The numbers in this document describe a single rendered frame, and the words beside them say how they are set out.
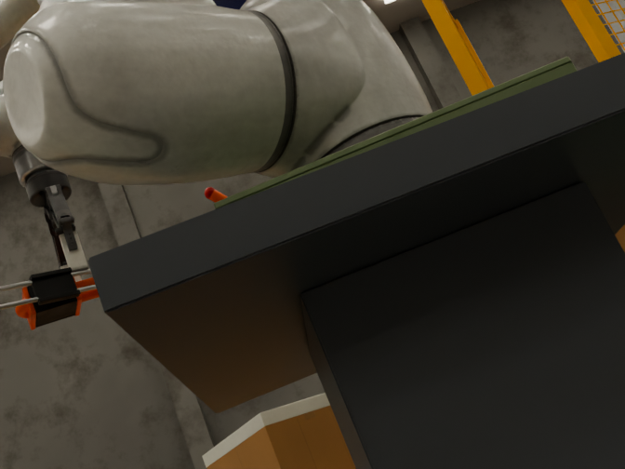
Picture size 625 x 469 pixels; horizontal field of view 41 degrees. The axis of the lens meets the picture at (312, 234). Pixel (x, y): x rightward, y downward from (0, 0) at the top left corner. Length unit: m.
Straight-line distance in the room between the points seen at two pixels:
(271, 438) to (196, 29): 2.58
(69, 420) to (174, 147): 10.64
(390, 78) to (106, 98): 0.27
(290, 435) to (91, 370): 8.21
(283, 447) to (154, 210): 8.74
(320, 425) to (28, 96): 2.71
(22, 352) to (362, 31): 10.96
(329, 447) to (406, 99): 2.60
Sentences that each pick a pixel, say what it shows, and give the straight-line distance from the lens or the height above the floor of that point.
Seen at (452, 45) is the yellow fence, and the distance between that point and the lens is 2.54.
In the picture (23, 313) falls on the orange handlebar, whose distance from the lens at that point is 1.44.
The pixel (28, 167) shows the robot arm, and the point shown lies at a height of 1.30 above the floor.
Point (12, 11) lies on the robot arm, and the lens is 1.44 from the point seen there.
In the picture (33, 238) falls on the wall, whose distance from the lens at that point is 12.07.
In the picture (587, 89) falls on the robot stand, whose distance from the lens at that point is 0.60.
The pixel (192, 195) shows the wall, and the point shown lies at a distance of 11.70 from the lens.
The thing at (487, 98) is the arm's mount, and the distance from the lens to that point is 0.67.
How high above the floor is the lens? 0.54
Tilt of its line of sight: 19 degrees up
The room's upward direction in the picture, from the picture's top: 23 degrees counter-clockwise
